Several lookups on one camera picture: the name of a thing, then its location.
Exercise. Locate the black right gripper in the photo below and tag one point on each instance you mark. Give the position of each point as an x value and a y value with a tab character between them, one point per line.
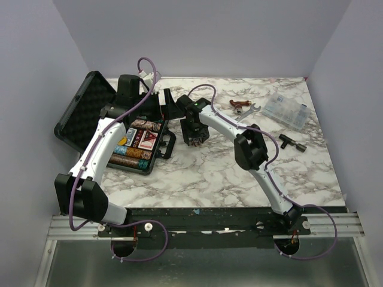
203	134

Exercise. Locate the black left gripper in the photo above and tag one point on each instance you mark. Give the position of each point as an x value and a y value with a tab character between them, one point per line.
169	111

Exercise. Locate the red triangular dealer button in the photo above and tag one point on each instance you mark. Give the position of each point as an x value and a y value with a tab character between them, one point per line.
149	136

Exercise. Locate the blue playing card deck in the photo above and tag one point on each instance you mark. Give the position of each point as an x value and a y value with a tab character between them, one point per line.
130	136

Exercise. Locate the yellow big blind button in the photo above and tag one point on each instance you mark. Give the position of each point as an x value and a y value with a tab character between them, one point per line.
123	141

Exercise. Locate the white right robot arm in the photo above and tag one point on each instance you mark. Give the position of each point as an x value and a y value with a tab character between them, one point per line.
250	151

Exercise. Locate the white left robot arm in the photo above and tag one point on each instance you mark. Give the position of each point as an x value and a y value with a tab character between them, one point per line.
125	128

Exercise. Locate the black poker set case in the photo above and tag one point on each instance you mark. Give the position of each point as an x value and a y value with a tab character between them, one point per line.
93	99

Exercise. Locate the brown and blue chip row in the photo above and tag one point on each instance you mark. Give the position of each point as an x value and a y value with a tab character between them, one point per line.
146	125

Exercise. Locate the red playing card deck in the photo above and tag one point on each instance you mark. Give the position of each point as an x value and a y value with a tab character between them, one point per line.
148	145

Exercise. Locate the red dice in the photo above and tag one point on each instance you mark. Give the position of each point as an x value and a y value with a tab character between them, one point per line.
137	138

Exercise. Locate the brown faucet tap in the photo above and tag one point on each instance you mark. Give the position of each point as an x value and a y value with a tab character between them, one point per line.
238	105

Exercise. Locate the orange chip row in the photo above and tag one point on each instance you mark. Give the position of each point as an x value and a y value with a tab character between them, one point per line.
132	152

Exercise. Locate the silver open-end wrench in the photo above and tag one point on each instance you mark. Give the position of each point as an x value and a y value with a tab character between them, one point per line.
253	108

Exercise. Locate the brown bottom chip row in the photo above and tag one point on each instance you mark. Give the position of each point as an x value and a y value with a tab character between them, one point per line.
129	162

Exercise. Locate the clear plastic screw organizer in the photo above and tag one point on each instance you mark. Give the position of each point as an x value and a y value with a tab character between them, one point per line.
286	111

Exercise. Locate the black T-shaped pipe fitting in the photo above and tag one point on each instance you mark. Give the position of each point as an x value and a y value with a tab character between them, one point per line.
289	141

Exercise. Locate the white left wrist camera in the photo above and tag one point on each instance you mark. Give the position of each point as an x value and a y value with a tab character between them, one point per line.
149	79

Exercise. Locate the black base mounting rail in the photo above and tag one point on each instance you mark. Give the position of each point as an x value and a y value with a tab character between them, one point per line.
204	228

